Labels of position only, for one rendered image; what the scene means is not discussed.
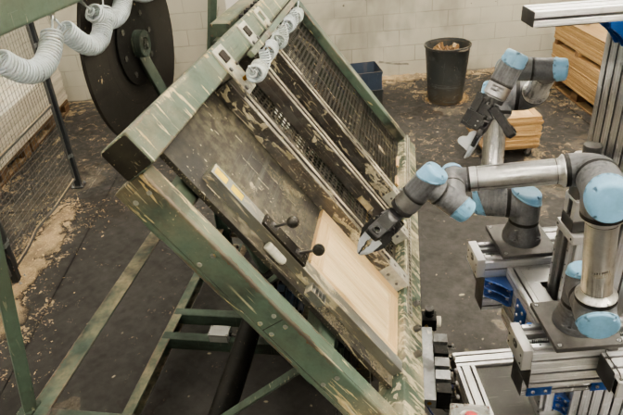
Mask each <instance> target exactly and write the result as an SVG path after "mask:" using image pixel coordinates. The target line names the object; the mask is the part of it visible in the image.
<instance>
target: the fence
mask: <svg viewBox="0 0 623 415"><path fill-rule="evenodd" d="M217 168H218V169H219V170H220V171H221V172H222V173H223V174H224V175H225V176H226V178H227V179H228V182H227V183H226V184H225V183H224V182H223V180H222V179H221V178H220V177H219V176H218V175H217V174H216V173H215V172H214V171H215V170H216V169H217ZM202 179H203V180H204V181H205V182H206V183H207V184H208V185H209V186H210V187H211V188H212V189H213V190H214V191H215V192H216V193H217V194H218V195H219V197H220V198H221V199H222V200H223V201H224V202H225V203H226V204H227V205H228V206H229V207H230V208H231V209H232V210H233V211H234V212H235V213H236V214H237V215H238V216H239V217H240V218H241V219H242V221H243V222H245V223H246V225H247V226H248V227H249V228H250V229H251V230H252V231H253V232H254V233H255V234H257V235H258V236H259V238H260V239H261V240H262V241H263V242H264V243H265V244H267V243H268V242H271V243H272V244H273V245H274V246H275V247H276V248H277V249H278V250H279V251H280V252H281V253H282V254H283V255H284V256H285V258H286V263H285V264H286V265H287V266H288V268H289V269H290V270H291V271H292V272H293V273H294V274H295V275H296V276H297V277H298V278H299V279H300V280H301V281H302V282H303V283H304V284H305V285H306V286H307V285H308V284H310V283H314V284H315V285H316V286H317V287H318V288H319V289H320V290H321V291H322V292H323V293H324V294H325V296H326V299H325V306H326V307H327V308H328V309H329V310H330V311H331V312H332V313H333V314H334V315H335V317H336V318H337V319H338V320H339V321H340V322H341V323H342V324H343V325H344V326H345V327H346V328H347V329H348V330H349V331H350V332H351V333H352V334H353V335H354V336H355V337H356V338H357V339H358V341H359V342H360V343H361V344H362V345H363V346H364V347H365V348H366V349H367V350H368V351H369V352H370V353H371V354H372V355H373V356H374V357H375V358H376V359H377V360H378V361H379V362H380V363H381V365H382V366H383V367H384V368H385V369H386V370H387V371H388V372H389V373H390V374H391V375H392V376H393V375H396V374H398V373H400V372H402V360H401V359H400V358H399V357H398V356H397V355H396V354H395V353H394V352H393V351H392V350H391V349H390V348H389V347H388V345H387V344H386V343H385V342H384V341H383V340H382V339H381V338H380V337H379V336H378V335H377V334H376V333H375V332H374V330H373V329H372V328H371V327H370V326H369V325H368V324H367V323H366V322H365V321H364V320H363V319H362V318H361V317H360V316H359V314H358V313H357V312H356V311H355V310H354V309H353V308H352V307H351V306H350V305H349V304H348V303H347V302H346V301H345V300H344V298H343V297H342V296H341V295H340V294H339V293H338V292H337V291H336V290H335V289H334V288H333V287H332V286H331V285H330V284H329V282H328V281H327V280H326V279H325V278H324V277H323V276H322V275H321V274H320V273H319V272H318V271H317V270H316V269H315V268H314V267H313V265H312V264H311V263H310V262H309V261H308V260H307V263H306V266H305V267H302V266H301V265H300V264H299V263H298V262H297V261H296V260H295V259H294V258H293V257H292V256H291V255H290V254H289V252H288V251H287V250H286V249H285V248H284V247H283V246H282V245H281V244H280V243H279V242H278V241H277V240H276V239H275V238H274V237H273V236H272V234H271V233H270V232H269V231H268V230H267V229H266V228H265V227H264V226H263V225H262V224H261V223H262V221H263V218H264V214H263V213H262V212H261V211H260V210H259V209H258V208H257V207H256V206H255V204H254V203H253V202H252V201H251V200H250V199H249V198H248V197H247V196H246V195H245V194H244V193H243V192H242V191H241V190H240V188H239V187H238V186H237V185H236V184H235V183H234V182H233V181H232V180H231V179H230V178H229V177H228V176H227V175H226V174H225V172H224V171H223V170H222V169H221V168H220V167H219V166H218V165H217V164H215V165H213V166H212V167H211V168H209V169H208V170H207V171H206V173H205V174H204V176H203V177H202ZM233 185H234V186H235V187H236V188H237V189H238V190H239V191H240V192H241V194H242V195H243V196H244V197H243V199H242V201H241V199H240V198H239V197H238V196H237V195H236V194H235V193H234V192H233V191H232V190H231V187H232V186H233Z"/></svg>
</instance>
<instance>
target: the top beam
mask: <svg viewBox="0 0 623 415"><path fill-rule="evenodd" d="M288 1H289V0H259V1H258V2H257V3H256V4H255V5H254V6H253V7H252V8H251V9H250V10H249V11H248V12H247V13H246V14H245V15H244V16H243V17H242V18H241V19H240V20H239V21H237V22H236V23H235V24H234V25H233V26H232V27H231V28H230V29H229V30H228V31H227V32H226V33H225V34H224V35H223V36H222V37H221V38H220V39H219V40H218V41H217V42H216V43H215V44H213V45H212V46H211V47H210V48H209V49H208V50H207V51H206V52H205V53H204V54H203V55H202V56H201V57H200V58H199V59H198V60H197V61H196V62H195V63H194V64H193V65H192V66H190V67H189V68H188V69H187V70H186V71H185V72H184V73H183V74H182V75H181V76H180V77H179V78H178V79H177V80H176V81H175V82H174V83H173V84H172V85H171V86H170V87H168V88H167V89H166V90H165V91H164V92H163V93H162V94H161V95H160V96H159V97H158V98H157V99H156V100H155V101H154V102H153V103H152V104H151V105H150V106H149V107H148V108H147V109H145V110H144V111H143V112H142V113H141V114H140V115H139V116H138V117H137V118H136V119H135V120H134V121H133V122H132V123H131V124H130V125H129V126H128V127H127V128H126V129H125V130H124V131H122V132H121V133H120V134H119V135H118V136H117V137H116V138H115V139H114V140H113V141H112V142H111V143H110V144H109V145H108V146H107V147H106V148H105V149H104V150H103V151H102V152H101V155H102V157H103V158H104V159H105V160H106V161H107V162H108V163H109V164H110V165H111V166H112V167H113V168H114V169H115V170H116V171H117V172H118V173H119V174H120V175H121V176H122V177H123V178H124V179H125V180H127V181H128V182H130V181H132V180H133V179H134V178H135V177H137V176H138V175H139V174H140V173H142V172H143V171H144V170H146V169H147V168H148V167H149V166H151V165H152V164H153V163H154V162H155V161H156V160H157V159H158V158H159V156H160V155H161V154H162V153H163V151H164V150H165V149H166V148H167V147H168V145H169V144H170V143H171V142H172V140H173V139H174V138H175V137H176V136H177V134H178V133H179V132H180V131H181V130H182V128H183V127H184V126H185V124H186V123H187V122H188V121H189V120H190V119H191V118H192V117H193V116H194V115H195V113H196V112H197V111H198V110H199V108H200V107H201V106H202V105H203V104H204V102H205V101H206V100H207V99H208V98H209V96H210V95H211V94H212V93H213V91H214V90H215V89H216V88H217V86H218V85H219V84H220V83H221V82H222V80H223V79H224V78H225V77H226V75H227V74H228V71H227V70H226V69H225V68H224V67H223V66H222V65H221V64H220V62H219V61H218V60H217V59H216V58H215V57H214V55H213V54H212V53H211V52H212V51H213V50H214V49H215V48H216V47H217V46H218V45H219V44H221V45H222V46H223V47H224V48H225V49H226V50H227V52H228V53H229V54H230V55H231V56H232V57H233V59H234V60H235V61H239V60H240V58H241V57H242V56H243V55H244V54H245V53H246V52H247V51H248V49H249V48H250V47H251V44H250V43H249V42H248V40H247V39H246V38H245V37H244V36H243V34H242V33H241V32H240V31H239V30H238V28H237V26H238V25H239V24H240V23H241V22H242V21H243V20H244V21H245V22H246V23H247V25H248V26H249V27H250V28H251V29H252V30H253V31H254V33H255V34H256V35H259V36H260V35H261V34H262V32H263V31H264V30H265V28H264V26H263V25H262V24H261V23H260V21H259V20H258V19H257V18H256V17H255V15H254V14H253V13H252V11H253V10H254V9H255V8H256V7H257V6H258V7H259V8H260V9H261V10H262V11H263V13H264V14H265V15H266V16H267V17H268V19H269V20H273V19H274V18H275V17H276V15H277V14H278V13H279V12H280V10H281V9H282V8H283V7H284V6H285V4H286V3H287V2H288Z"/></svg>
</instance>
